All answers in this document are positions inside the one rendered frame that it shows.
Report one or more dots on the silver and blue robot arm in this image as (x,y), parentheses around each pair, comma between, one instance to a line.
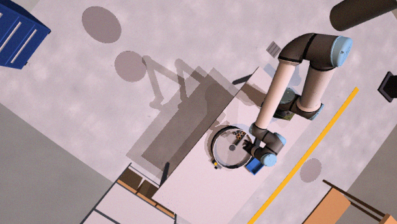
(325,53)

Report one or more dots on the blue open crate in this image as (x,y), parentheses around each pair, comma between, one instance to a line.
(254,166)

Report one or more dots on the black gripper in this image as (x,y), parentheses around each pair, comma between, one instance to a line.
(247,147)

